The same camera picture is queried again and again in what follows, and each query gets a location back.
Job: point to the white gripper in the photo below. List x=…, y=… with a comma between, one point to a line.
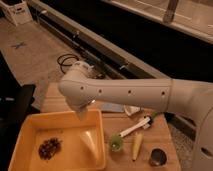
x=82, y=109

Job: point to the dark grape bunch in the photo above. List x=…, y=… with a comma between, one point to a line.
x=49, y=148

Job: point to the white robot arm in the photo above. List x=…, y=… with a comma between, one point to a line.
x=191, y=99

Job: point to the white cup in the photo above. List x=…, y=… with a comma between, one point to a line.
x=130, y=110

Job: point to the blue grey cloth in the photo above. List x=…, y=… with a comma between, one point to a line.
x=112, y=107

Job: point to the yellow plastic tray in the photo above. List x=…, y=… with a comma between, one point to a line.
x=82, y=142

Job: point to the green head dish brush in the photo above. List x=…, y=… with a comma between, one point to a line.
x=116, y=141

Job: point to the black chair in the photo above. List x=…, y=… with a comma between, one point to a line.
x=14, y=107

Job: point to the yellow corn cob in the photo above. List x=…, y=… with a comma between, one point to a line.
x=136, y=145

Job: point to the wooden board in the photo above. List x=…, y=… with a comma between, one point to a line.
x=157, y=136

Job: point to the white crate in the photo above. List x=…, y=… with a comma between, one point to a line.
x=18, y=13

